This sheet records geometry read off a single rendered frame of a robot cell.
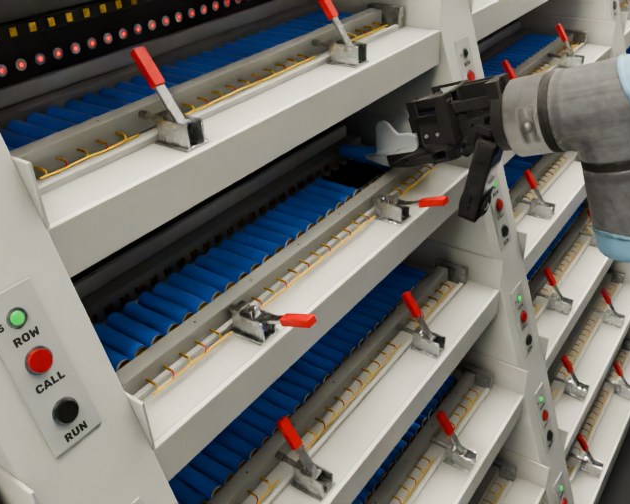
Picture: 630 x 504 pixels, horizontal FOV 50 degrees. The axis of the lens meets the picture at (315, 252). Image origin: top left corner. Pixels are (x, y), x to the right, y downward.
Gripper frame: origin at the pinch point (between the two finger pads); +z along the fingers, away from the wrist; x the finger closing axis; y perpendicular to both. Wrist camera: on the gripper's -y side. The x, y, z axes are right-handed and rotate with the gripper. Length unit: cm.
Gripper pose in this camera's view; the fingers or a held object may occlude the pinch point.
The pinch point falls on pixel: (379, 157)
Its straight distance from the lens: 93.2
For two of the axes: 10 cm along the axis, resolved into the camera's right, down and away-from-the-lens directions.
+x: -5.8, 4.5, -6.8
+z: -7.5, 0.3, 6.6
